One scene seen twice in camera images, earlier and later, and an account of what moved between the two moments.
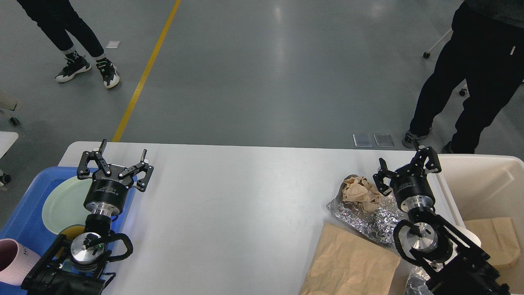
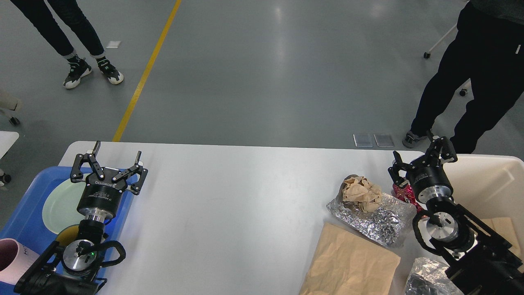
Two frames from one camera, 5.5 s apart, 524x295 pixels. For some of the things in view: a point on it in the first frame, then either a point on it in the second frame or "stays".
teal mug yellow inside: x=72 y=232 stays
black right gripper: x=412 y=188 -> x=428 y=180
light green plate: x=64 y=205 stays
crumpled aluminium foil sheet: x=380 y=223 stays
